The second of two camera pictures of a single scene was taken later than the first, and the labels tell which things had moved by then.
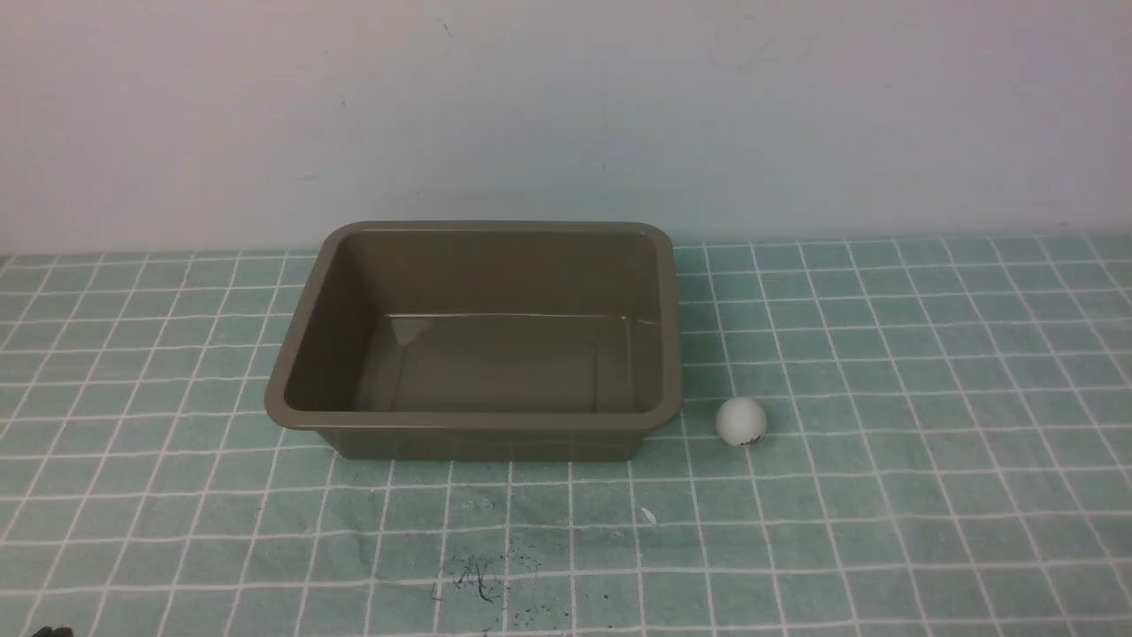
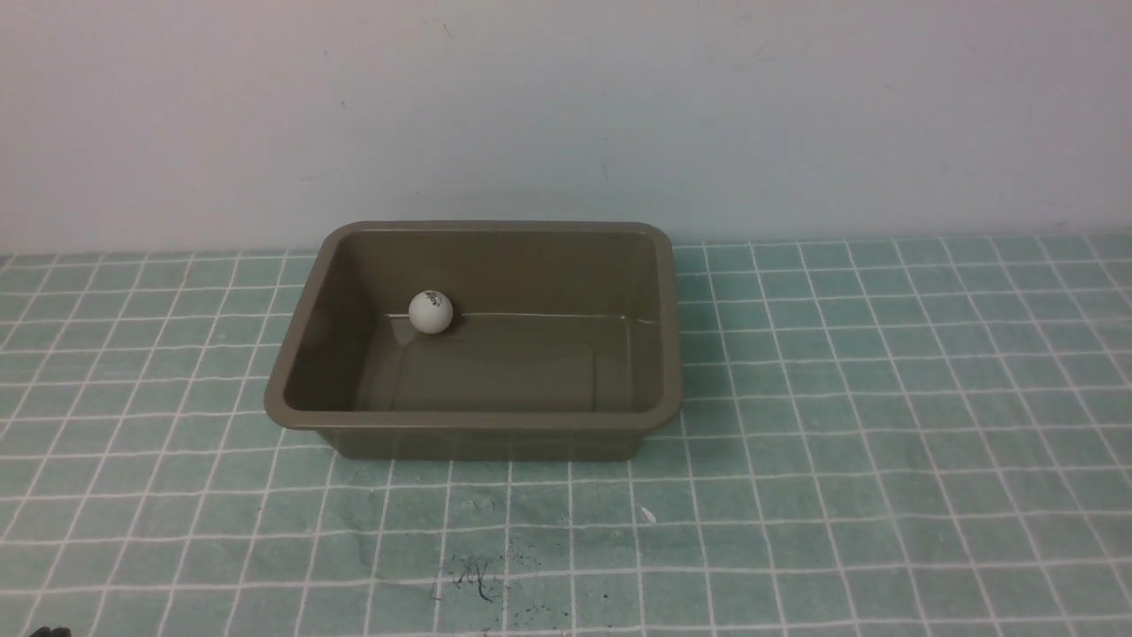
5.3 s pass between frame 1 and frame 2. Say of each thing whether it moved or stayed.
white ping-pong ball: moved
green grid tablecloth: stayed
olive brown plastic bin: stayed
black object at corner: stayed
